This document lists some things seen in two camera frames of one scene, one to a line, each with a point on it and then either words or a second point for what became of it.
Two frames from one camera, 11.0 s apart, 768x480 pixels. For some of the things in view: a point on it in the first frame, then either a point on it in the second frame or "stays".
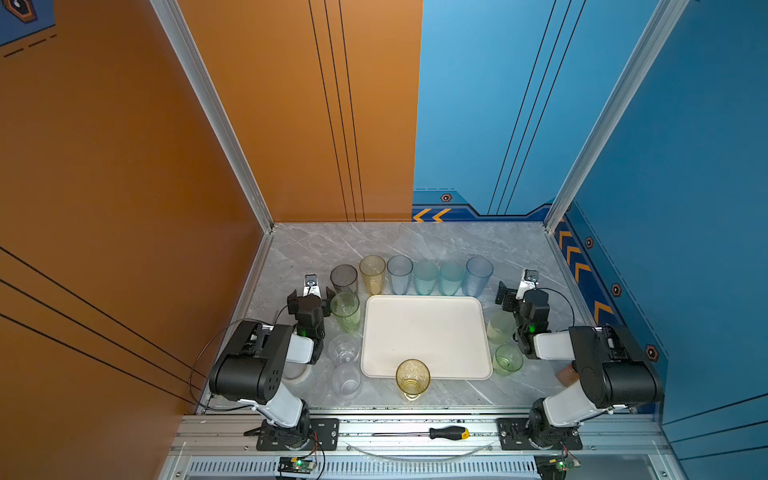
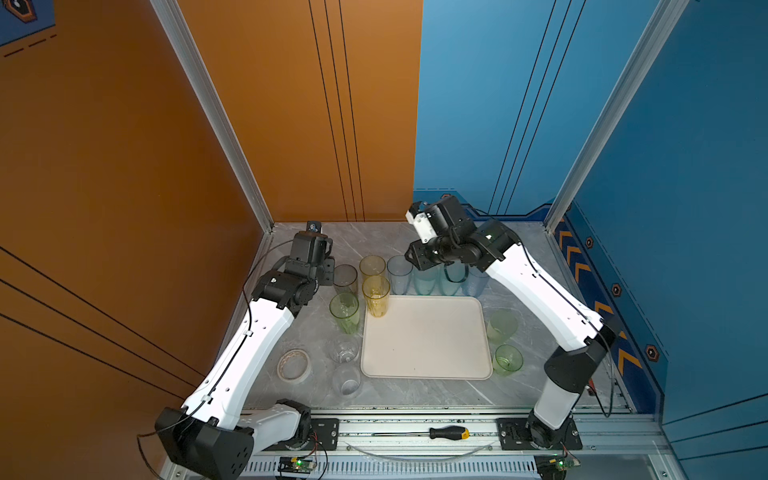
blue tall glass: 478,272 stays
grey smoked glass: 344,278 stays
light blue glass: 399,267 stays
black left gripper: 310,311 -> 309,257
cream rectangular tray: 448,333 stays
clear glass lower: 346,381 stays
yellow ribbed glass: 412,378 -> 376,290
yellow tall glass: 372,267 stays
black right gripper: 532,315 -> 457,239
